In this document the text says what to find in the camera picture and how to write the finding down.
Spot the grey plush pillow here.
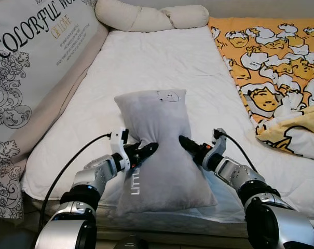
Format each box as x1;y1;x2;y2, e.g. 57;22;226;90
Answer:
114;89;219;216

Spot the yellow cartoon egg blanket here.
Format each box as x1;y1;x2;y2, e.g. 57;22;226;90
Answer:
208;17;314;160

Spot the white quilted mattress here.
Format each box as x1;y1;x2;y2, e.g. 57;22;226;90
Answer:
21;26;314;221

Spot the beige bed base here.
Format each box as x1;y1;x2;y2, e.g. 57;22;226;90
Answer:
22;200;314;244

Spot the cream bolster pillow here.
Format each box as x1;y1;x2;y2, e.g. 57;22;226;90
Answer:
94;0;210;33

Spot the floral printed headboard cushion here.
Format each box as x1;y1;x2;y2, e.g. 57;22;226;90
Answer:
0;0;110;221

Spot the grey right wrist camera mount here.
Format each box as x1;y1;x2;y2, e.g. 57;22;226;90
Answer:
209;128;229;168

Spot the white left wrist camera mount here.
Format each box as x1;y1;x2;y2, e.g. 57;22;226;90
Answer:
109;128;132;173

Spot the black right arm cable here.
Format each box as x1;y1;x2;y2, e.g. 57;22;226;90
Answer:
218;131;259;173

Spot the beige padded bed rail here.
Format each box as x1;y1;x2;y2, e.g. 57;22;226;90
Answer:
9;23;112;164

